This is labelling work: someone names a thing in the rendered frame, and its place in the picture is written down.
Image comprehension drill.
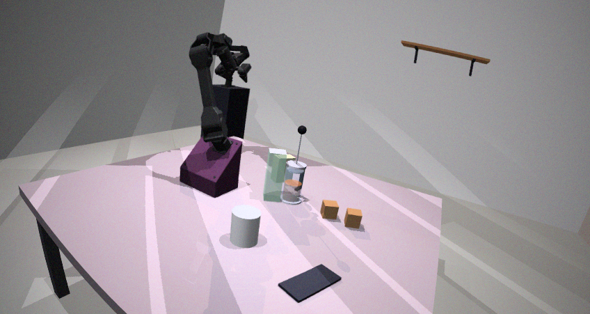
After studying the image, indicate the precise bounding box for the glass coffee press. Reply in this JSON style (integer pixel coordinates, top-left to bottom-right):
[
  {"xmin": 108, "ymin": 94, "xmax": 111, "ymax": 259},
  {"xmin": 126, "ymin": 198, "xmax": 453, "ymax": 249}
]
[{"xmin": 280, "ymin": 125, "xmax": 307, "ymax": 205}]

